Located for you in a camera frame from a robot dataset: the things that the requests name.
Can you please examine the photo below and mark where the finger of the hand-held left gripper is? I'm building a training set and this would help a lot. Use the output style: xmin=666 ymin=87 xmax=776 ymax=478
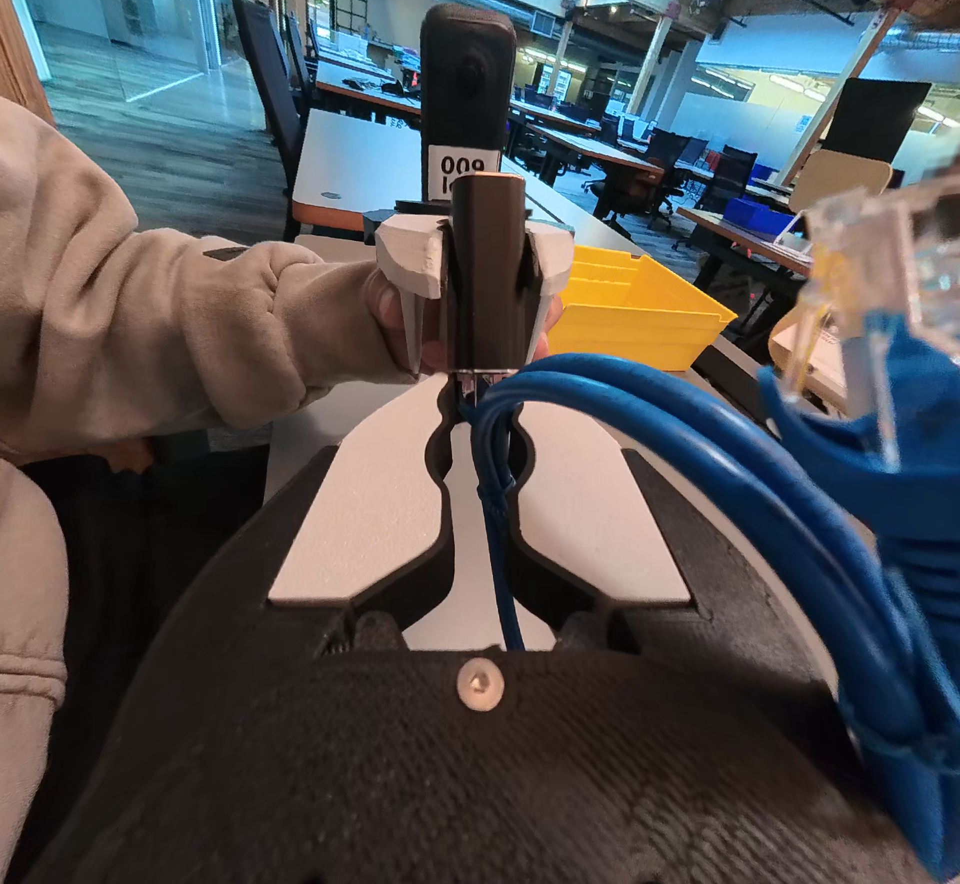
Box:
xmin=525 ymin=220 xmax=576 ymax=365
xmin=373 ymin=215 xmax=450 ymax=383

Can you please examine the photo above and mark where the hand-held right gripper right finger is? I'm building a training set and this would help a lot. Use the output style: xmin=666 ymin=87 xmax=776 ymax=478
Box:
xmin=513 ymin=404 xmax=691 ymax=608

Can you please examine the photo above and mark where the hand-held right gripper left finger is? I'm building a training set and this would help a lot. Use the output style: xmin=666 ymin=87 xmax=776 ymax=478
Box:
xmin=268 ymin=374 xmax=456 ymax=608

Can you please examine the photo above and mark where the black ethernet splitter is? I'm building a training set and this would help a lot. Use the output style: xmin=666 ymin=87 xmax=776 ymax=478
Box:
xmin=442 ymin=174 xmax=538 ymax=380

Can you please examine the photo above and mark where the blue ethernet cable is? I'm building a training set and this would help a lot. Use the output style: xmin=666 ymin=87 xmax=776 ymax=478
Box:
xmin=450 ymin=175 xmax=960 ymax=884

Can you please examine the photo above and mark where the person's left forearm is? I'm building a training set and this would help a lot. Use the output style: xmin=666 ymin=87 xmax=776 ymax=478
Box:
xmin=0 ymin=95 xmax=421 ymax=467

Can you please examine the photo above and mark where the person's left hand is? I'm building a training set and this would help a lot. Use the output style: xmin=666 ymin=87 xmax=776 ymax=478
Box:
xmin=363 ymin=265 xmax=565 ymax=377

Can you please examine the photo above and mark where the yellow plastic bin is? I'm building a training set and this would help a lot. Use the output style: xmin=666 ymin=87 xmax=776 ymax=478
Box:
xmin=547 ymin=245 xmax=740 ymax=373

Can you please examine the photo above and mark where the grey table with wooden edge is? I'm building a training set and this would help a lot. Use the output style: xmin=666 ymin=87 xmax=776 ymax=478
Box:
xmin=292 ymin=108 xmax=654 ymax=255

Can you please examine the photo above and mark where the blue plastic bin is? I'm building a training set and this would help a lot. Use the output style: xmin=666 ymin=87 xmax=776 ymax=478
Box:
xmin=723 ymin=196 xmax=796 ymax=236

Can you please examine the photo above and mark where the black office chair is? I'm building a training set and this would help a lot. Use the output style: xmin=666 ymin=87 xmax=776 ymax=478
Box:
xmin=228 ymin=0 xmax=310 ymax=240

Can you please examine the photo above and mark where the clear acrylic sign holder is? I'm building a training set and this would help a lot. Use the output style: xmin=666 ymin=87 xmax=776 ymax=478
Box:
xmin=772 ymin=213 xmax=815 ymax=255

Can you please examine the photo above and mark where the white stand base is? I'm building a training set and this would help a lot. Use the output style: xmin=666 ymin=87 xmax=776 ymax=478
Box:
xmin=768 ymin=314 xmax=852 ymax=413

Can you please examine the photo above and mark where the rounded cardboard panel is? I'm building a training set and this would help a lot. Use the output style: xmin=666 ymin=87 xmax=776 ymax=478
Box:
xmin=791 ymin=149 xmax=894 ymax=225

